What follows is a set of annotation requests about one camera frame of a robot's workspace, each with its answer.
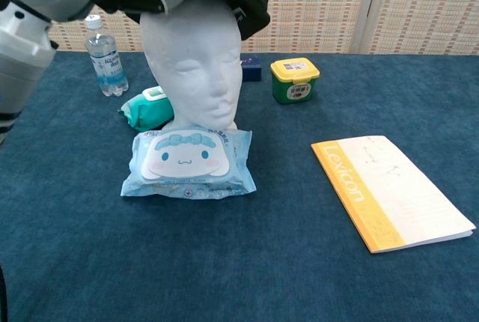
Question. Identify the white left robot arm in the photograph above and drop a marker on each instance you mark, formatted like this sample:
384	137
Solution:
18	60

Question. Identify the white foam mannequin head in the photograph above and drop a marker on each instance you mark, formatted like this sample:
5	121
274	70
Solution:
191	60

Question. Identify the clear plastic water bottle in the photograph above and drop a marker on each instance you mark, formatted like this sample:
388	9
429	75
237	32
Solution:
106	63

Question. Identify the teal wet wipes pack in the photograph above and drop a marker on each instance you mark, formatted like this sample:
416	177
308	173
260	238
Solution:
147	112

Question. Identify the dark blue rectangular box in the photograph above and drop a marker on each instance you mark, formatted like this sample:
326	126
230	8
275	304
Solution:
251	69

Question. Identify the light blue cartoon wipes pack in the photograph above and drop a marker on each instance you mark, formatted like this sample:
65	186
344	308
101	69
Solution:
183	164

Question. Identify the green tub with yellow lid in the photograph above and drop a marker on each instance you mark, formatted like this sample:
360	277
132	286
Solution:
293	82

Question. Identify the woven folding screen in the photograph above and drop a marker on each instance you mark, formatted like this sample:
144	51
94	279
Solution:
374	3

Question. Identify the blue table cloth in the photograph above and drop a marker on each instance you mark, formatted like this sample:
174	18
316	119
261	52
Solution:
224	262

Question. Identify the yellow white Lexicon notebook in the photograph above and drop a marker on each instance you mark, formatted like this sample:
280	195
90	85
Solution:
396	191

